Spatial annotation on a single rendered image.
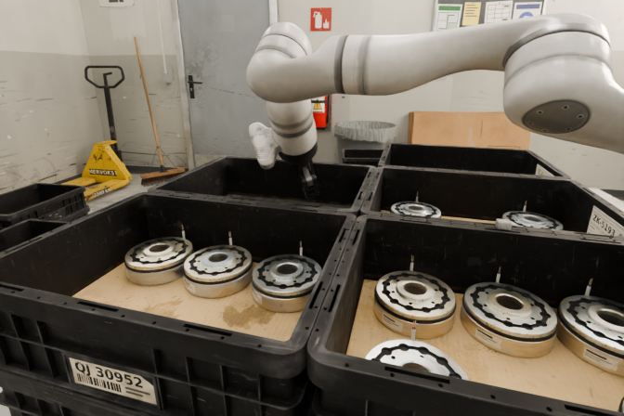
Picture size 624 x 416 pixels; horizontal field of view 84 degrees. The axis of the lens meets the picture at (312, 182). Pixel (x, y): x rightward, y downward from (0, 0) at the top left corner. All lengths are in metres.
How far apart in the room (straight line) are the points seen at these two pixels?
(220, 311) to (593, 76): 0.49
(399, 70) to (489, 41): 0.10
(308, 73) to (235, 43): 3.38
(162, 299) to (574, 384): 0.50
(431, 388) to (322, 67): 0.33
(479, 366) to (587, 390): 0.10
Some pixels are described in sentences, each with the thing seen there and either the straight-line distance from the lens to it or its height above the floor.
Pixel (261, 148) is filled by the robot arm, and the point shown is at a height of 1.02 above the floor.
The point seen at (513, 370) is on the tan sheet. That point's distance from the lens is 0.48.
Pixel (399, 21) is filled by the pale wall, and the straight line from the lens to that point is 3.58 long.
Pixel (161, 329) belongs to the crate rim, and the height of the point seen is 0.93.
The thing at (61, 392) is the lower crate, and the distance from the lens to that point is 0.50.
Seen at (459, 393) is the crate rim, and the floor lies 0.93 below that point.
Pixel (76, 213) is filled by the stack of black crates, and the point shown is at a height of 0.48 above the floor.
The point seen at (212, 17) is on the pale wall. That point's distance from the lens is 3.91.
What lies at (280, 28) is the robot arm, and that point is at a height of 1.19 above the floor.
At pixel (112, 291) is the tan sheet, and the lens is 0.61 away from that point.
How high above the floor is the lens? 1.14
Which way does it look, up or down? 17 degrees down
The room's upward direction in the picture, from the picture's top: straight up
